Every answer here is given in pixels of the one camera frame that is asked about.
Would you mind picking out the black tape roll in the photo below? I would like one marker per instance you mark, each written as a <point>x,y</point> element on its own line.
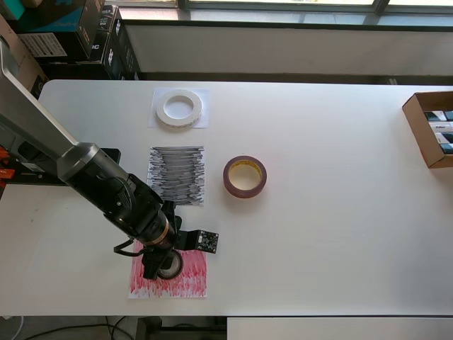
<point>178,272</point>

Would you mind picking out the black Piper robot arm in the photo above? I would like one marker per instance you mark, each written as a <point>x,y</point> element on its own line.
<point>35,117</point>

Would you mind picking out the red scribbled paper sheet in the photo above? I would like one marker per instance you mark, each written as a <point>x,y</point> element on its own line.
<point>191,280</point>

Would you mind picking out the dark window frame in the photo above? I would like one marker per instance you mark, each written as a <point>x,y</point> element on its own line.
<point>380,8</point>

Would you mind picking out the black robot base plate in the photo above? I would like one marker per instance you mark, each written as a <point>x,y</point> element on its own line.
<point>113,154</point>

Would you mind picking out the white rectangular board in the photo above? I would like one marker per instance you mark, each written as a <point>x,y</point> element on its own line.
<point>318,329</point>

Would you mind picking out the black scribbled paper sheet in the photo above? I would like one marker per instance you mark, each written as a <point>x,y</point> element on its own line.
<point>177,170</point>

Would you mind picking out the orange black table clamp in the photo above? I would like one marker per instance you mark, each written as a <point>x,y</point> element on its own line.
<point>7,174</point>

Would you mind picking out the plain white paper sheet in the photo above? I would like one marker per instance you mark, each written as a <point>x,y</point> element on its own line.
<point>206,120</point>

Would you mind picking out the black table leg frame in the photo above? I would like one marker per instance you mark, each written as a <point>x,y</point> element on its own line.
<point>148,329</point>

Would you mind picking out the black box white label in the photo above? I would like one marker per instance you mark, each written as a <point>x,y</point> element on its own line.
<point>46,44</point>

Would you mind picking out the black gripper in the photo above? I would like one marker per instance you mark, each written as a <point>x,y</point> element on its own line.
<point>177,226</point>

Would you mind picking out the open brown cardboard tray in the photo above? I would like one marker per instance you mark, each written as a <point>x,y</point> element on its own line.
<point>415,120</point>

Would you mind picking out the teal black printed box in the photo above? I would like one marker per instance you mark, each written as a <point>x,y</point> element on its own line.
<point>53,25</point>

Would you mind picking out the black box white lettering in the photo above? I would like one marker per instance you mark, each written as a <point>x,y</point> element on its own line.
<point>109,69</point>
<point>127,53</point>

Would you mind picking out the red tape roll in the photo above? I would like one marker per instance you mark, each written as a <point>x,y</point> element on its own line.
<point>245,194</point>

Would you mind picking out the white carton black lettering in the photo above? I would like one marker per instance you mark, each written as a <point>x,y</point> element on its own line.
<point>440,127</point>

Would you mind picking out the white tape roll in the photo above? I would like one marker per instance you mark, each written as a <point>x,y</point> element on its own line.
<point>161,110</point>

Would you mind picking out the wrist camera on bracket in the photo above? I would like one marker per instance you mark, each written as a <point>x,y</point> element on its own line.
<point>209,241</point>

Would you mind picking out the large brown cardboard box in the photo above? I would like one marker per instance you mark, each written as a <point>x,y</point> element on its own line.
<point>32,67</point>

